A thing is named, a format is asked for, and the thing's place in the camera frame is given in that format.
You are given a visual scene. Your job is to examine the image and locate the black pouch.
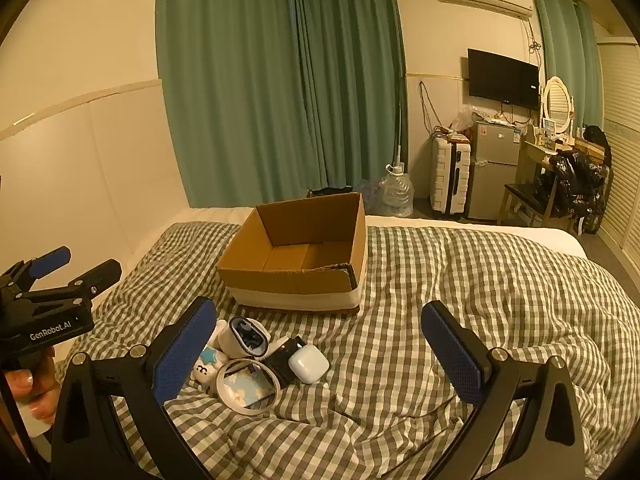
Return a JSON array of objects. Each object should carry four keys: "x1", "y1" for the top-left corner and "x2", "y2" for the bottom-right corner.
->
[{"x1": 260, "y1": 336, "x2": 307, "y2": 388}]

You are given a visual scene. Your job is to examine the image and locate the black wall television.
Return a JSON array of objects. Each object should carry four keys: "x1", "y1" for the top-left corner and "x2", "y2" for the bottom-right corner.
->
[{"x1": 467, "y1": 48, "x2": 541, "y2": 109}]

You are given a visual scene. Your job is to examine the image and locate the white louvered wardrobe doors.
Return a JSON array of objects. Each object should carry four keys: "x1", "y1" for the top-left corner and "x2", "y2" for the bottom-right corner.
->
[{"x1": 597, "y1": 42, "x2": 640, "y2": 301}]

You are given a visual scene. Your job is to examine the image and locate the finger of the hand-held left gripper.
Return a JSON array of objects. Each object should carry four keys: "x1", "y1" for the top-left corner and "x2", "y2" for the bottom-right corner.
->
[
  {"x1": 15, "y1": 258, "x2": 123, "y2": 311},
  {"x1": 0, "y1": 246, "x2": 72, "y2": 293}
]

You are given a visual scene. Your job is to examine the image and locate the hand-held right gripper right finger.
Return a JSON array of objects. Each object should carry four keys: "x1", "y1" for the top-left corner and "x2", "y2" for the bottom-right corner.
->
[{"x1": 420, "y1": 300, "x2": 587, "y2": 480}]

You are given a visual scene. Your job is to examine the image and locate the clear plastic packet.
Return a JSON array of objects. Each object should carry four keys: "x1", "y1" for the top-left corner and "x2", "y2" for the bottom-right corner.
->
[{"x1": 222, "y1": 367, "x2": 273, "y2": 408}]

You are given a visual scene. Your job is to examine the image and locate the black jacket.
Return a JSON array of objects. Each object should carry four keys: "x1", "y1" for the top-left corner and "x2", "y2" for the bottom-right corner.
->
[{"x1": 547, "y1": 149, "x2": 608, "y2": 233}]

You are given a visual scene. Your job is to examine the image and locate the cardboard box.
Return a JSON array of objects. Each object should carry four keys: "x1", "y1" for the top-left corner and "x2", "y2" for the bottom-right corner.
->
[{"x1": 216, "y1": 191, "x2": 368, "y2": 315}]

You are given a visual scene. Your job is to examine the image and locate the white bag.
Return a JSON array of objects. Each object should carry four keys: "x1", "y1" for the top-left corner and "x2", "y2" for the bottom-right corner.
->
[{"x1": 288, "y1": 344, "x2": 330, "y2": 385}]

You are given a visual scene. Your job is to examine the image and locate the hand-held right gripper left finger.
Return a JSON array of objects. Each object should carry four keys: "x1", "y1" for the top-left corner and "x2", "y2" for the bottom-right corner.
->
[{"x1": 50, "y1": 296, "x2": 218, "y2": 480}]

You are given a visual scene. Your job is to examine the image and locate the wooden dressing table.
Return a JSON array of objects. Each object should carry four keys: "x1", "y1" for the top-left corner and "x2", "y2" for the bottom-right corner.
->
[{"x1": 517, "y1": 135, "x2": 608, "y2": 196}]

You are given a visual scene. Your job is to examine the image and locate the white suitcase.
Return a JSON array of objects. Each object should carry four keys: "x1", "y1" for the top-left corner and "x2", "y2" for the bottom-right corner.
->
[{"x1": 430, "y1": 135, "x2": 473, "y2": 216}]

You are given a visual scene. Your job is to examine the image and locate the crumpled bluish plastic bag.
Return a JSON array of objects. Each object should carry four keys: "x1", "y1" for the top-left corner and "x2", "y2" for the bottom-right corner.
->
[{"x1": 357, "y1": 180, "x2": 386, "y2": 206}]

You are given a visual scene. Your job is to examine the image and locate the dark wooden chair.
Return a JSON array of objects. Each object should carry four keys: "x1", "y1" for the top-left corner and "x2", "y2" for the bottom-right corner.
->
[{"x1": 497, "y1": 182, "x2": 556, "y2": 228}]

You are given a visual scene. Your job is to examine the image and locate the grey checked blanket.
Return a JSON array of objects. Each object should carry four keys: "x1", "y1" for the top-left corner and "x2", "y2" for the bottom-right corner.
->
[{"x1": 52, "y1": 220, "x2": 640, "y2": 480}]

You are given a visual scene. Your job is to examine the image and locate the wide green curtain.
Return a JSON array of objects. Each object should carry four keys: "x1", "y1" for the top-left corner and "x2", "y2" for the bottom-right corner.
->
[{"x1": 156, "y1": 0, "x2": 306, "y2": 208}]

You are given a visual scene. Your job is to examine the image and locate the large clear water bottle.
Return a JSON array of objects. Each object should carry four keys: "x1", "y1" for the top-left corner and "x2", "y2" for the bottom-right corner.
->
[{"x1": 377, "y1": 162, "x2": 415, "y2": 218}]

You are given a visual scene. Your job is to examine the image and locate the person's left hand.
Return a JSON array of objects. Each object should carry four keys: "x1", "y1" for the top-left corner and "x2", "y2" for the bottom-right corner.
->
[{"x1": 14, "y1": 347, "x2": 58, "y2": 426}]

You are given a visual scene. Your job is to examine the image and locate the narrow green curtain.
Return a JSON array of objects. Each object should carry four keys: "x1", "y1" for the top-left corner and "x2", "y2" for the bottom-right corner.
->
[{"x1": 530, "y1": 0, "x2": 603, "y2": 131}]

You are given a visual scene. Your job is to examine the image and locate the small grey fridge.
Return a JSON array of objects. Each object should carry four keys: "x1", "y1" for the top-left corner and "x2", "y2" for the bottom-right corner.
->
[{"x1": 467, "y1": 119, "x2": 526, "y2": 221}]

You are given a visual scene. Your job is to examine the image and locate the hanging wall cable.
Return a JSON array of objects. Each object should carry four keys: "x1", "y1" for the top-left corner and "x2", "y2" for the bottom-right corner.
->
[{"x1": 419, "y1": 80, "x2": 441, "y2": 136}]

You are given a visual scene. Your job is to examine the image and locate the black handbag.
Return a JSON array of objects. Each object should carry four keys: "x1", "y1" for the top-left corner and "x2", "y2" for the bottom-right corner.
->
[{"x1": 584, "y1": 125, "x2": 612, "y2": 166}]

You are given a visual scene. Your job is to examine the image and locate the clear plastic bag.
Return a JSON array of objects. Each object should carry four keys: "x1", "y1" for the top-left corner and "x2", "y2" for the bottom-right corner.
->
[{"x1": 450, "y1": 107, "x2": 476, "y2": 133}]

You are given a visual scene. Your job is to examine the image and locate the white oval mirror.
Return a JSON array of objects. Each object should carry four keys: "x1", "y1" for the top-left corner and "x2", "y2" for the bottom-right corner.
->
[{"x1": 542, "y1": 76, "x2": 576, "y2": 136}]

